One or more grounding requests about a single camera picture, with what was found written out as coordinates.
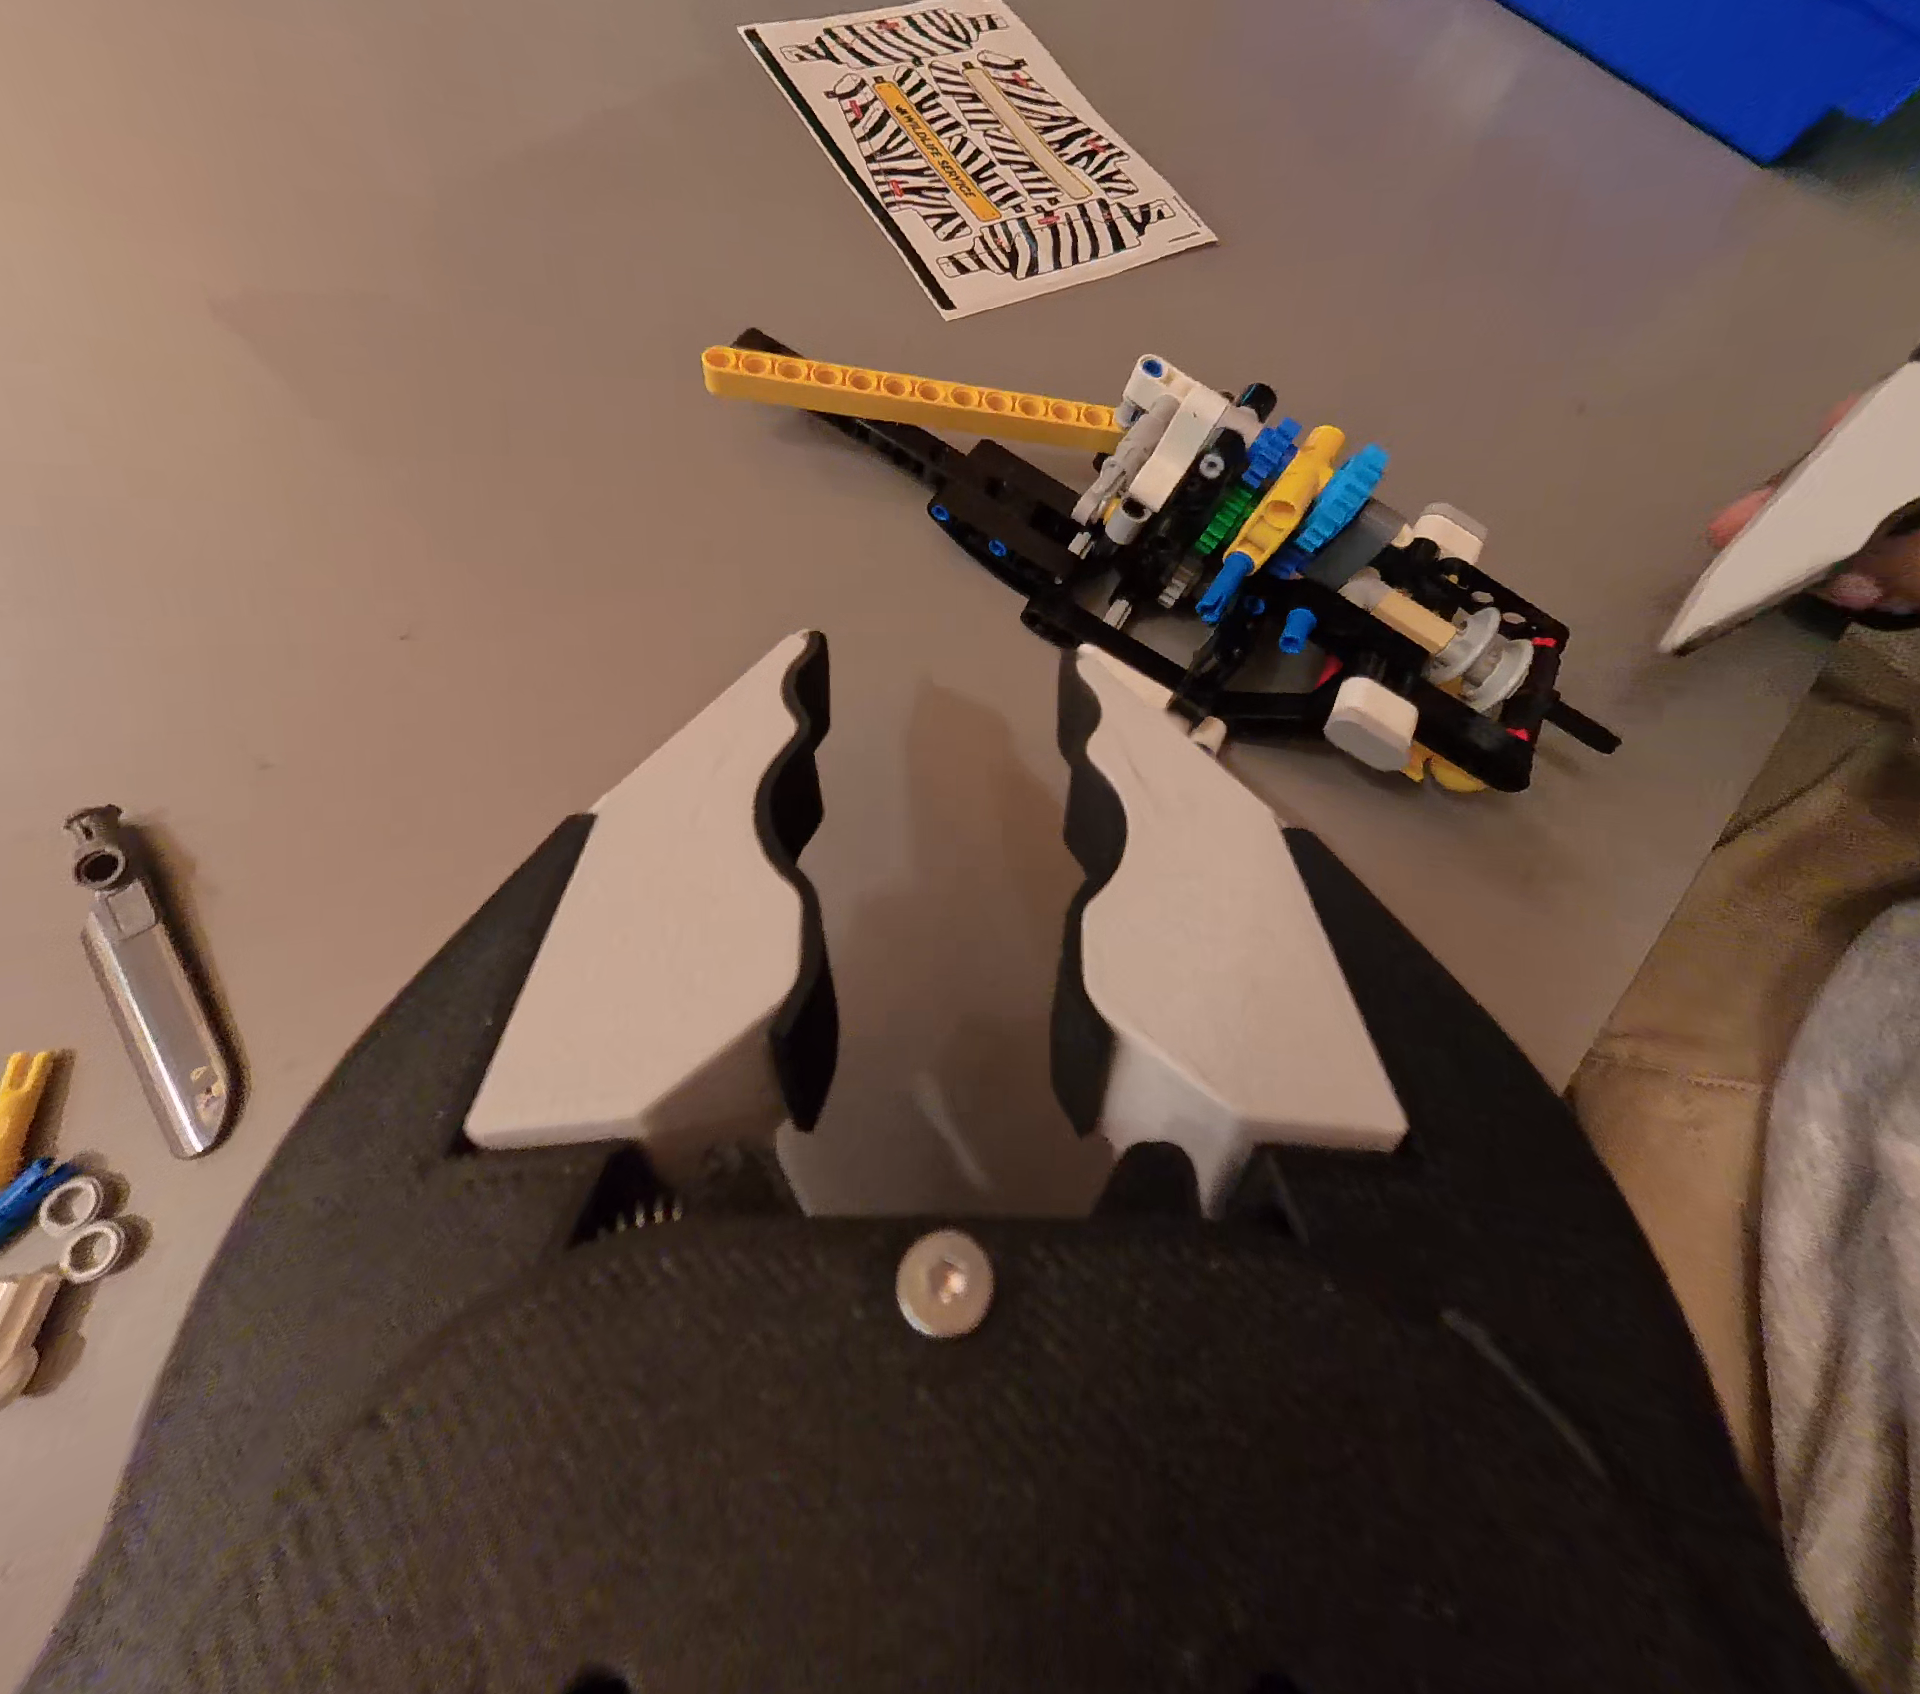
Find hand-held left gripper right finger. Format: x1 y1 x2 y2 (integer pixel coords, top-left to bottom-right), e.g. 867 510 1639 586
1046 645 1413 1220

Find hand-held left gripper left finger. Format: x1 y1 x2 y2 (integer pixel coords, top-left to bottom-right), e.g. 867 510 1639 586
462 628 843 1178

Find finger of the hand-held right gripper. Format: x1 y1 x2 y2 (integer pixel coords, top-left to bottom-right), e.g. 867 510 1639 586
1657 358 1920 658

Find partly built lego vehicle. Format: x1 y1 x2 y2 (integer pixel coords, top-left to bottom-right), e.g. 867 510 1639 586
703 325 1623 795

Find metallic lego panel piece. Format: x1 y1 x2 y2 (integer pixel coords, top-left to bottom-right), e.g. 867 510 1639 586
64 805 246 1160

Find pile of small lego parts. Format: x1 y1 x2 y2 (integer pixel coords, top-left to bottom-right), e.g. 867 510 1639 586
0 1045 152 1408

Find person's right hand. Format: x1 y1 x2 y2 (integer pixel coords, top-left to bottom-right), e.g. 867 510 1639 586
1711 481 1920 619

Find tan pants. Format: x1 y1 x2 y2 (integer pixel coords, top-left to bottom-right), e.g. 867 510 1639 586
1565 613 1920 1515

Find zebra striped sticker sheet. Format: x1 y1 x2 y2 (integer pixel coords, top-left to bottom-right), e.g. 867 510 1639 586
738 0 1220 320

